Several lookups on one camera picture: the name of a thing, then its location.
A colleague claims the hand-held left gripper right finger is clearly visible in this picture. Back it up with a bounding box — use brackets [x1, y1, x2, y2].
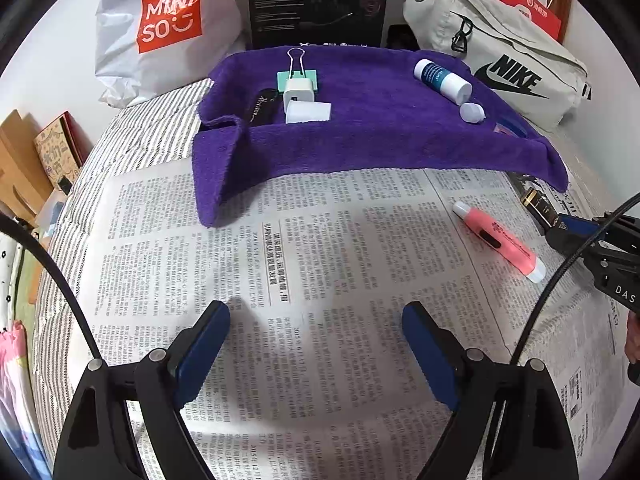
[401, 301, 581, 480]

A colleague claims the white charger adapter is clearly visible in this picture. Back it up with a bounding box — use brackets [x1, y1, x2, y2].
[281, 79, 317, 113]

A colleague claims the black rectangular case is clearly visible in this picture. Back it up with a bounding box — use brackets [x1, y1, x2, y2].
[242, 88, 283, 126]

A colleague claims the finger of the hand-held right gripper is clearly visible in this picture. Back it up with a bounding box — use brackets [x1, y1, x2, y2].
[557, 214, 640, 253]
[544, 227, 608, 267]

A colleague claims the teal binder clip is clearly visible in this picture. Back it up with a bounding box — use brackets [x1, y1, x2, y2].
[276, 47, 321, 96]

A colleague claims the orange tube with blue cap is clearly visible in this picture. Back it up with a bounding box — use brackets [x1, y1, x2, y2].
[492, 119, 528, 137]

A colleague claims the red paper bag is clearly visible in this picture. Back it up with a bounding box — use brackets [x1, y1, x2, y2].
[474, 0, 563, 43]

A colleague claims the black cable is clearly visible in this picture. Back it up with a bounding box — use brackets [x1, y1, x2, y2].
[507, 197, 640, 368]
[0, 215, 103, 363]

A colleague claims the black product box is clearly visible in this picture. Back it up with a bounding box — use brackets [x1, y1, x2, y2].
[245, 0, 392, 51]

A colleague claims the purple towel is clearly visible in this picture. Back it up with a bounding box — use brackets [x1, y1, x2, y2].
[191, 45, 570, 228]

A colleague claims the floral cloth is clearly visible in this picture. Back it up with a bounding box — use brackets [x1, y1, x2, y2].
[0, 232, 46, 326]

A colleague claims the pink cloth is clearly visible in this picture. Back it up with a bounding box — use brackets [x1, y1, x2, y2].
[0, 320, 51, 480]

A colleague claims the newspaper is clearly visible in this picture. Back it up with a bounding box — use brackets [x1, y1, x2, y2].
[82, 167, 640, 480]

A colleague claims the white and blue bottle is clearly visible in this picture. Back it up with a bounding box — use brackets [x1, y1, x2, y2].
[413, 58, 473, 106]

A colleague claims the beige sling bag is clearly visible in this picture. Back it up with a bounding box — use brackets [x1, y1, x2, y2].
[402, 0, 591, 131]

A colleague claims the person's right hand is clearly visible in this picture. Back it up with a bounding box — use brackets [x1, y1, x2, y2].
[624, 311, 640, 365]

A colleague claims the white shopping bag red logo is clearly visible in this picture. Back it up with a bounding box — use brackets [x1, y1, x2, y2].
[95, 0, 248, 108]

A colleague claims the white tape roll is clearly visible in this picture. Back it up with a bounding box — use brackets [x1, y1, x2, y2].
[285, 100, 333, 125]

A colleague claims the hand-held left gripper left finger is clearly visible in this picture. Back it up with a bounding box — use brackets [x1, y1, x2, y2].
[52, 300, 232, 480]

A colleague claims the brown cardboard box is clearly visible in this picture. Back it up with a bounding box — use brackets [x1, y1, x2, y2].
[0, 109, 56, 231]

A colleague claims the pink highlighter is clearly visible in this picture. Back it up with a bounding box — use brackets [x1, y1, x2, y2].
[451, 201, 546, 286]

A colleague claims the black and gold pen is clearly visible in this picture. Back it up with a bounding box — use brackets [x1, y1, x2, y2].
[520, 186, 561, 228]

